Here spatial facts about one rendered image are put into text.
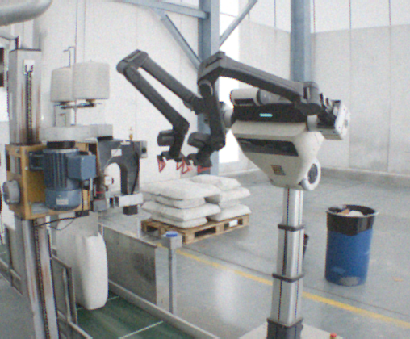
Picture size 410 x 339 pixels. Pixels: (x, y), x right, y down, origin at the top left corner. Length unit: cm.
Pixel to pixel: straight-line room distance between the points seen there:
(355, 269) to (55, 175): 276
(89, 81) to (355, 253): 269
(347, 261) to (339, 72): 705
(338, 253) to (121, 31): 496
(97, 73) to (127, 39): 530
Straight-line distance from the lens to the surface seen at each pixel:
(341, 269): 369
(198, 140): 169
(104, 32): 676
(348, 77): 1004
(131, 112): 693
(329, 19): 1051
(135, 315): 231
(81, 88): 170
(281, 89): 142
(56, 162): 165
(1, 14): 437
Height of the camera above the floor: 146
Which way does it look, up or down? 8 degrees down
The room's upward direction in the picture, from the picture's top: straight up
